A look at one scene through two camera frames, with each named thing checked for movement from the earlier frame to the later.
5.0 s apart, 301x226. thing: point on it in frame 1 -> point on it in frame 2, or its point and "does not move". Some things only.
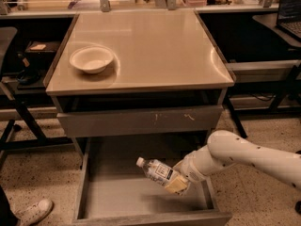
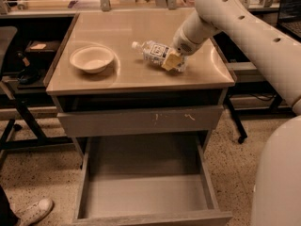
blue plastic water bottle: x=157 y=171 -> x=152 y=52
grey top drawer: x=139 y=121 does not move
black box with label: x=42 y=47 does not move
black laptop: x=289 y=12 does not move
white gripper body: x=190 y=168 -> x=182 y=44
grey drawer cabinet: x=138 y=73 does not move
